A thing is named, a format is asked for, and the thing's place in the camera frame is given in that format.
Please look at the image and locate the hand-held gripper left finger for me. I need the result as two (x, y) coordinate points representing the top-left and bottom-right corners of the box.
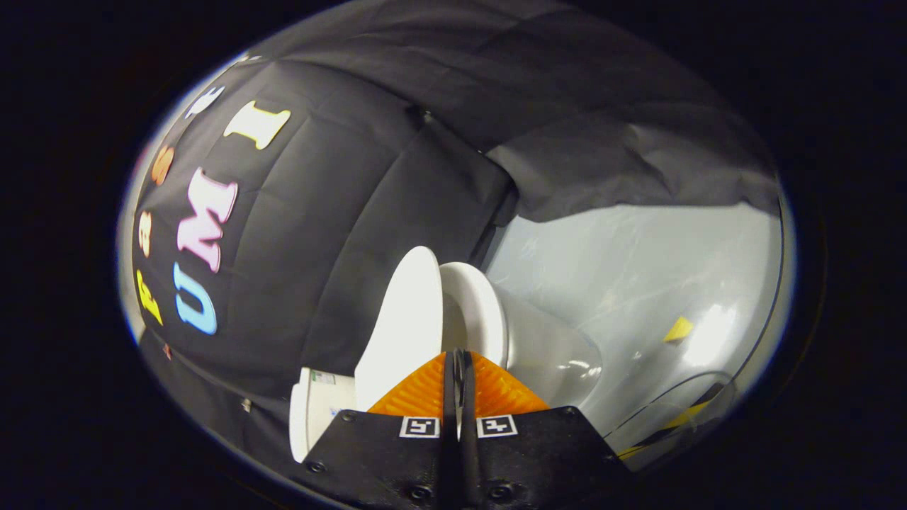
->
(298, 349), (463, 510)

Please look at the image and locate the black yellow striped tape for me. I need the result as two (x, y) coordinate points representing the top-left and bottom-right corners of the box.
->
(615, 381), (731, 460)

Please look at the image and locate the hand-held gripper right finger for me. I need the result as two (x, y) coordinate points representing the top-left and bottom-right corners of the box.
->
(457, 349), (633, 510)

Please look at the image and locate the white toilet lid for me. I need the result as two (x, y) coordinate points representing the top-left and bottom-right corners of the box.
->
(354, 246), (445, 413)

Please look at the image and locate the white ceramic toilet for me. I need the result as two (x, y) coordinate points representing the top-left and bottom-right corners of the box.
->
(289, 280), (604, 464)

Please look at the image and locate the black backdrop cloth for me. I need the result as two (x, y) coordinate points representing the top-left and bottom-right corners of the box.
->
(131, 0), (784, 465)

